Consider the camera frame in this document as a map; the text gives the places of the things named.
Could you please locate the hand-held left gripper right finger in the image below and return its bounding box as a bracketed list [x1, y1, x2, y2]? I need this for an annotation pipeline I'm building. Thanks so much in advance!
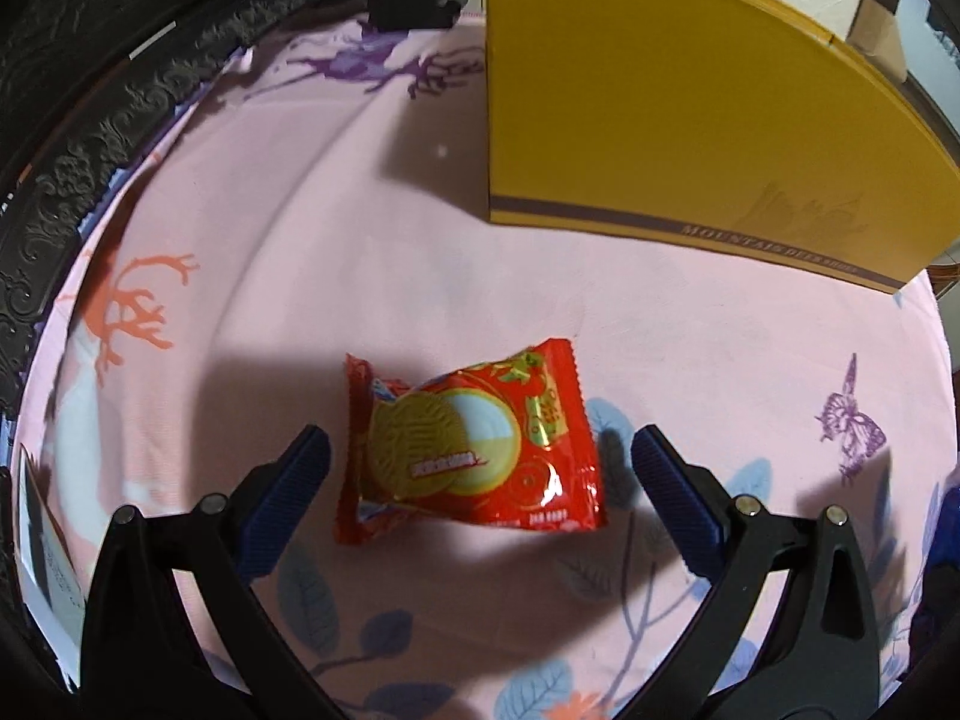
[622, 424, 880, 720]

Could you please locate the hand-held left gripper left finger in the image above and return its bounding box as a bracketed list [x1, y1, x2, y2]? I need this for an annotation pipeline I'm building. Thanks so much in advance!
[79, 424, 333, 720]

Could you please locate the red cookie packet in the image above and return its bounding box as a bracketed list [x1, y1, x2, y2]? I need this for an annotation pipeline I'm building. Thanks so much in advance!
[335, 337, 607, 547]

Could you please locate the yellow cardboard box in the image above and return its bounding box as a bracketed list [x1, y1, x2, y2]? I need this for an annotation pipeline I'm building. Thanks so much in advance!
[484, 0, 960, 293]

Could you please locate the white paper sheet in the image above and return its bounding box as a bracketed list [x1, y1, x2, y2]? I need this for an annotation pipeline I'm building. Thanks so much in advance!
[15, 442, 87, 691]

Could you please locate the pink printed blanket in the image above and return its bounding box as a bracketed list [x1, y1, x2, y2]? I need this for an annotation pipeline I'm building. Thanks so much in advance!
[15, 11, 953, 720]

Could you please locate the carved dark wooden furniture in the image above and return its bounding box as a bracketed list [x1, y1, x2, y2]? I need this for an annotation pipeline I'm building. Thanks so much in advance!
[0, 0, 470, 421]

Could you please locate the cardboard corner protector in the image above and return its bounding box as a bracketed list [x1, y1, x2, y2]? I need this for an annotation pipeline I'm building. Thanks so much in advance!
[847, 0, 908, 83]

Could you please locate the framed lotus painting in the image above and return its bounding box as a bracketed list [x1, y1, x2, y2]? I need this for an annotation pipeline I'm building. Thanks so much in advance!
[900, 0, 960, 136]

